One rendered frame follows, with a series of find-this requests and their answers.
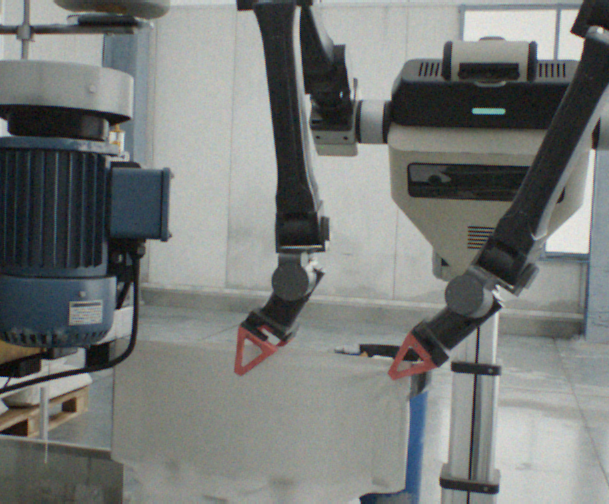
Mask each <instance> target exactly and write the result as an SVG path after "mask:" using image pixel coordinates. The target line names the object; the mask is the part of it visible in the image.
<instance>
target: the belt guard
mask: <svg viewBox="0 0 609 504"><path fill-rule="evenodd" d="M133 101H134V78H133V77H132V76H130V75H128V74H126V73H123V72H121V71H117V70H114V69H109V68H105V67H99V66H93V65H86V64H79V63H70V62H60V61H47V60H0V119H1V120H3V121H5V122H7V115H9V113H12V112H15V111H50V110H60V111H67V112H68V114H76V115H84V116H91V117H97V118H101V119H105V120H107V122H109V127H112V126H115V125H118V124H121V123H124V122H126V121H129V120H133ZM109 127H108V128H109Z"/></svg>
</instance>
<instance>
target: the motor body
mask: <svg viewBox="0 0 609 504"><path fill-rule="evenodd" d="M118 156H119V146H117V145H115V144H110V143H104V141H98V142H95V140H86V139H73V138H60V137H42V136H0V340H1V341H3V342H5V343H7V344H11V345H16V346H22V347H32V348H69V347H80V346H87V345H91V344H95V343H97V342H99V341H101V340H103V339H105V338H106V337H107V336H108V333H109V332H110V330H111V328H112V327H113V324H114V315H115V295H116V291H118V290H119V286H118V285H116V275H114V274H111V273H107V262H108V230H105V196H106V175H110V164H111V157H118Z"/></svg>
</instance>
